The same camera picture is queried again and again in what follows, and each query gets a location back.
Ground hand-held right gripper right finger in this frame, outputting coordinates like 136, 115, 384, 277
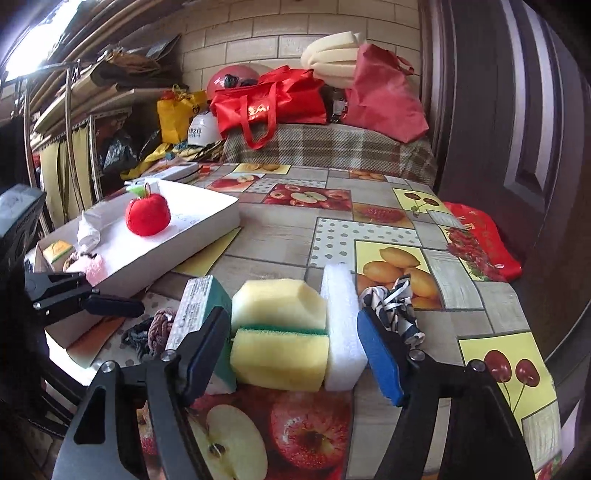
356, 307, 536, 480

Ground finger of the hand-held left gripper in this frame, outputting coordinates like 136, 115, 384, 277
32, 295, 146, 325
24, 271, 101, 304

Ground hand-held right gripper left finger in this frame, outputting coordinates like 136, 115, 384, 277
51, 307, 232, 480

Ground white foam block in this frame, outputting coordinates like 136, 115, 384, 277
320, 262, 370, 392

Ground black white striped cloth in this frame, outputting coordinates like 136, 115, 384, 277
359, 273, 426, 347

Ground green box with white label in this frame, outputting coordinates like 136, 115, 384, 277
165, 275, 237, 396

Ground white cardboard box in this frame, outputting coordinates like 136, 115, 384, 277
25, 179, 242, 352

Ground white soft cloth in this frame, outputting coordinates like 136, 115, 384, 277
76, 203, 134, 247

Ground pink plush toy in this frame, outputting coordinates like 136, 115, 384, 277
62, 251, 107, 287

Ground orange paper sheet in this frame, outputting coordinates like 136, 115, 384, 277
67, 318, 125, 367

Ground yellow curtain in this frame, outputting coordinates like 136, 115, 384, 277
39, 124, 98, 227

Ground red plush apple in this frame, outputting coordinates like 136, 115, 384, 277
124, 184, 171, 237

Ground yellow paper sheet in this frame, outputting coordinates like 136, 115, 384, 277
173, 226, 243, 278

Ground chrome clothes rack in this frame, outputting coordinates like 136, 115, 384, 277
0, 62, 100, 222

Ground black plastic bag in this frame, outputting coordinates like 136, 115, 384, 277
102, 129, 139, 174

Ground white flat box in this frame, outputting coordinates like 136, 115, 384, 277
124, 162, 201, 188

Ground yellow crumpled cloth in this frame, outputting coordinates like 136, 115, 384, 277
121, 142, 204, 181

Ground red printed flat bag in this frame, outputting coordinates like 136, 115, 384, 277
444, 202, 522, 282

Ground yellow shopping bag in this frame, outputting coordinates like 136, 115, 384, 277
157, 90, 208, 145

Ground brown paper bags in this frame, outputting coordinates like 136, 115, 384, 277
90, 34, 185, 90

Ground white helmet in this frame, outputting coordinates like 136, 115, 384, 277
187, 111, 222, 149

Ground stack of wooden boards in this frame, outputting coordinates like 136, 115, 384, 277
28, 0, 185, 134

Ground plaid cloth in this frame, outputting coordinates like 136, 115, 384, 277
222, 122, 437, 185

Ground brown panelled door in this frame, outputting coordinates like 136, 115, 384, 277
418, 0, 591, 416

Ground red helmet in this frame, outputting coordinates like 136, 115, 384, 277
205, 65, 264, 104

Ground small black bag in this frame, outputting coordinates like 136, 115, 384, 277
328, 88, 352, 123

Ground dark red fabric bag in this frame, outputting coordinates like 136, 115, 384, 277
344, 44, 430, 143

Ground red tote bag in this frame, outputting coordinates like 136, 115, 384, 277
210, 65, 329, 149

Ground cream foam padding roll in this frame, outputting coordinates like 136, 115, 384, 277
301, 31, 376, 88

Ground dark grey hair tie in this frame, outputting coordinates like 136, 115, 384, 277
121, 323, 153, 361

